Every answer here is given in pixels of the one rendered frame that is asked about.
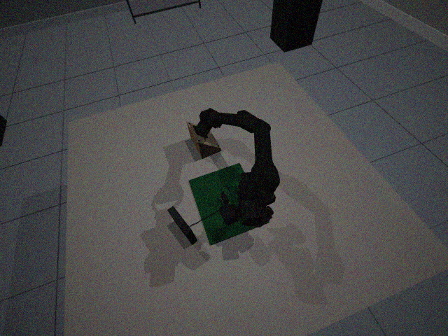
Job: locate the green circuit board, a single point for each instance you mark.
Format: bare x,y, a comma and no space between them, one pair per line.
207,193

